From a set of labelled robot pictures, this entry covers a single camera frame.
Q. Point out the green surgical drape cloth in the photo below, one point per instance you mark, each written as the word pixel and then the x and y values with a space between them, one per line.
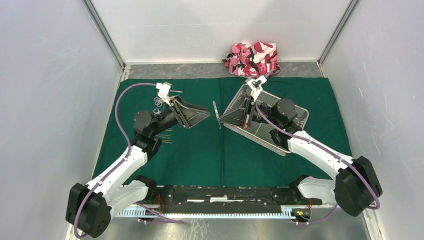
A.
pixel 208 156

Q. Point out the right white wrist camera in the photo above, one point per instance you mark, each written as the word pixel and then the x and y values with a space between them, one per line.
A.
pixel 255 85

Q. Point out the surgical scissors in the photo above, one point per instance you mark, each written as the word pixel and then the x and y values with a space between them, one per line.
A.
pixel 158 102

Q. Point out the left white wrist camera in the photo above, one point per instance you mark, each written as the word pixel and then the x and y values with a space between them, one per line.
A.
pixel 163 92

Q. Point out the aluminium frame rail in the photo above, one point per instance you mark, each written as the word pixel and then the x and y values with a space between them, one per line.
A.
pixel 98 208

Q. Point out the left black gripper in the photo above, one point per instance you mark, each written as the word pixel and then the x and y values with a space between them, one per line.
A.
pixel 187 114

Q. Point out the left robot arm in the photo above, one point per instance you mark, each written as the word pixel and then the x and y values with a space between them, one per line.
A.
pixel 140 150

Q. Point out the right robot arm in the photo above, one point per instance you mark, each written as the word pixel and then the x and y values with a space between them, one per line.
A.
pixel 353 185

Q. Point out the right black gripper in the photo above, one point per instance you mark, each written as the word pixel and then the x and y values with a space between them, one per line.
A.
pixel 241 116

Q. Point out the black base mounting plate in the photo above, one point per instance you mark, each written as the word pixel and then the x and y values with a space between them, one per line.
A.
pixel 178 199

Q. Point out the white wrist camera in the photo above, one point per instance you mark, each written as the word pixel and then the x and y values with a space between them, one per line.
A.
pixel 163 92
pixel 255 85

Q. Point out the wire mesh instrument tray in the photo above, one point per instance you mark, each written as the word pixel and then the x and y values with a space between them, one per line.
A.
pixel 282 112

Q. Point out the steel tweezers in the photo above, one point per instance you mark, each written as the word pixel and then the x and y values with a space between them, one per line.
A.
pixel 216 113
pixel 166 136

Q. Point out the pink camouflage cloth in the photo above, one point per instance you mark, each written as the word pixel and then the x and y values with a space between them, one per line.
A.
pixel 252 60

